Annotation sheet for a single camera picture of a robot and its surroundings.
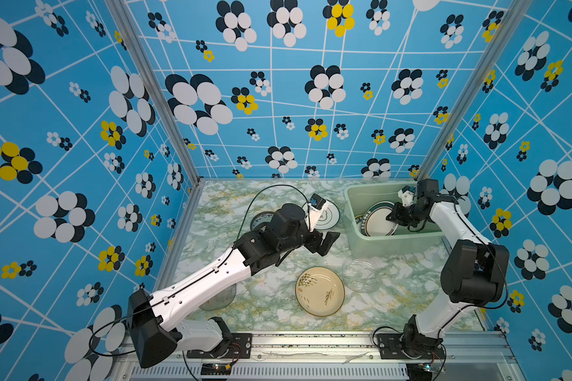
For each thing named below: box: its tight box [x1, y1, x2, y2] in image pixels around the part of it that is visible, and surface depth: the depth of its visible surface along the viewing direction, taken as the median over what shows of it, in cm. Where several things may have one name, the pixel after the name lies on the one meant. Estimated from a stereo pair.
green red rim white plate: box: [354, 201, 399, 237], surface depth 98 cm
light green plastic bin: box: [343, 180, 445, 258], surface depth 95 cm
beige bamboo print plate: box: [294, 266, 346, 318], surface depth 86 cm
